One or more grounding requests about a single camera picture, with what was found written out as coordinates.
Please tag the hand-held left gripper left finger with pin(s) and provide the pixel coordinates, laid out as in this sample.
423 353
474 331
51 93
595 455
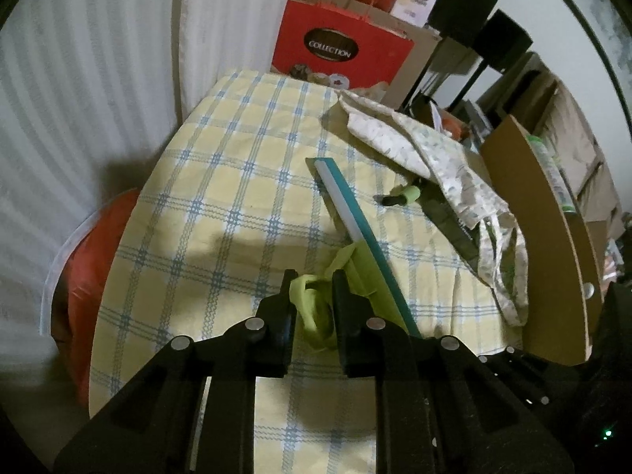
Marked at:
281 316

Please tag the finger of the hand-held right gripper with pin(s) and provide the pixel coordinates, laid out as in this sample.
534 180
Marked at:
533 375

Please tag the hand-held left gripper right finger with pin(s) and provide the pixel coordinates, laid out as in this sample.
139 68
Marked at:
348 326

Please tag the patterned cloth bag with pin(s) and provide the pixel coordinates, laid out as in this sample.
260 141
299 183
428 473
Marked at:
444 158

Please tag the green tin can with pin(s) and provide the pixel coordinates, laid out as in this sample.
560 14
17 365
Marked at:
548 158

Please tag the small green black tool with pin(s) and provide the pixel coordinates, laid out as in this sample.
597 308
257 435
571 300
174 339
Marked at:
407 193

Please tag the red sack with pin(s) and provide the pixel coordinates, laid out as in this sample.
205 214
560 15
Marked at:
84 281

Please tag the brown sofa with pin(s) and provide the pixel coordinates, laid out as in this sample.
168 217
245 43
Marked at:
612 158

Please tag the large brown cushion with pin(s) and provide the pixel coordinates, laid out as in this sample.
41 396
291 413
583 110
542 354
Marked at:
582 143

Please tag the large brown cardboard box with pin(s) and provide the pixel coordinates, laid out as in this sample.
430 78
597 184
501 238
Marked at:
424 54

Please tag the red gift bag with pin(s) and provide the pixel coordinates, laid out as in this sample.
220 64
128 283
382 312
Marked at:
296 19

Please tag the black speaker on stand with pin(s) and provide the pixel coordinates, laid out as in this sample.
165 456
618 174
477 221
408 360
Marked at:
459 0
503 39

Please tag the framed ink painting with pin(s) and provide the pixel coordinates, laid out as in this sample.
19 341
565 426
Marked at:
607 15

